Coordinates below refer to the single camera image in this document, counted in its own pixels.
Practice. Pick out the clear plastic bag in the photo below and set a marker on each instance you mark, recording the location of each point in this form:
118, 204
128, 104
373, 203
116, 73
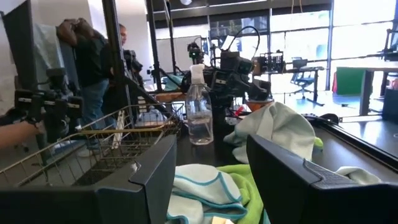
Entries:
199, 118

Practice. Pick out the black office chair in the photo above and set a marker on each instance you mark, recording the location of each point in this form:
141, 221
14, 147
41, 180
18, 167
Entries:
302, 77

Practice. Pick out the black slanted frame post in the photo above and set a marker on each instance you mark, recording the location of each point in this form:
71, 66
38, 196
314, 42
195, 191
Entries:
112, 46

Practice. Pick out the grey background table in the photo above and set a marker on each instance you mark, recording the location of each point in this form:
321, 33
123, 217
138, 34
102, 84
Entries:
367, 90

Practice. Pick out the dark background desk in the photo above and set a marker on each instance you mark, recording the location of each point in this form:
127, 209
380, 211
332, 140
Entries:
306, 69

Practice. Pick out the green board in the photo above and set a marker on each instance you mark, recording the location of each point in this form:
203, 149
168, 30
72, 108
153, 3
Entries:
349, 81

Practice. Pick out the light blue microfiber towel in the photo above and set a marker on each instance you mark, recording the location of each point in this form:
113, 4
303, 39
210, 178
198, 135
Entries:
202, 183
276, 130
357, 175

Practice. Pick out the brown round pot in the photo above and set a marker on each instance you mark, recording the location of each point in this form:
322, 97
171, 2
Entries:
258, 104

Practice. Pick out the dark upright panel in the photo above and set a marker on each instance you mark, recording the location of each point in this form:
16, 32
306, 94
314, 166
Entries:
18, 46

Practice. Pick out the black background stand post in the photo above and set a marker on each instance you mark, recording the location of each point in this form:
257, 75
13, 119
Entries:
154, 46

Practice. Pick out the person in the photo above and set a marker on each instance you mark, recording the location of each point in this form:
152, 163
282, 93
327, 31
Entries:
90, 62

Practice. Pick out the black aluminium table frame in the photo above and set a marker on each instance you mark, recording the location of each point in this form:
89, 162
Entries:
357, 137

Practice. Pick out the person's forearm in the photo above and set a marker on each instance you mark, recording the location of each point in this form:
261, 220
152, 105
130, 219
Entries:
15, 133

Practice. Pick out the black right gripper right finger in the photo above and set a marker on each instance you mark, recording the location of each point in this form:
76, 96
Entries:
280, 186

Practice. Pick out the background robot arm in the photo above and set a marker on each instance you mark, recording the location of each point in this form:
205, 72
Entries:
195, 53

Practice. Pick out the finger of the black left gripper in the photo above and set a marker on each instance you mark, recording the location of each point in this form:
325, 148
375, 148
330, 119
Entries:
221, 81
259, 90

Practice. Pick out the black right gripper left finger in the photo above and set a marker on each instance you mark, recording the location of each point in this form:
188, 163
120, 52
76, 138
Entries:
149, 186

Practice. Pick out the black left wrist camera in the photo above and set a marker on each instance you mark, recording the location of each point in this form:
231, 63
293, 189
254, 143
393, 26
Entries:
236, 63

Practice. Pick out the black equipment crate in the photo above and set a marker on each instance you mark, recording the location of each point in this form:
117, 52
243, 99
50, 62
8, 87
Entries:
269, 63

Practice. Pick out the green microfiber towel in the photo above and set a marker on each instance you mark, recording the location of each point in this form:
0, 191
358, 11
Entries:
318, 143
247, 189

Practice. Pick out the black table mat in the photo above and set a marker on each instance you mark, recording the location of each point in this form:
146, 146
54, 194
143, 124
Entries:
342, 155

